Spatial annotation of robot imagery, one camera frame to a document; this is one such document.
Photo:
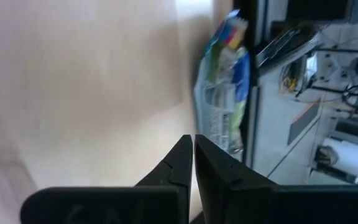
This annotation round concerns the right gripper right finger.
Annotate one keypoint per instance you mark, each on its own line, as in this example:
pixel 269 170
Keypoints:
pixel 216 186

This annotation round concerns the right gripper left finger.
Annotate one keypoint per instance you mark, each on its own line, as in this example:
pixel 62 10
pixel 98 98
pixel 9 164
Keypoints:
pixel 176 168

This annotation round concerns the blue green granola bar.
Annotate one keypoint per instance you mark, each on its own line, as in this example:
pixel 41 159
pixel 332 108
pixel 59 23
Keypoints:
pixel 222 102

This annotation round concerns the white paper roll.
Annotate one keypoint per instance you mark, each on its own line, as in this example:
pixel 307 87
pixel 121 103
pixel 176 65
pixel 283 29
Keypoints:
pixel 353 158

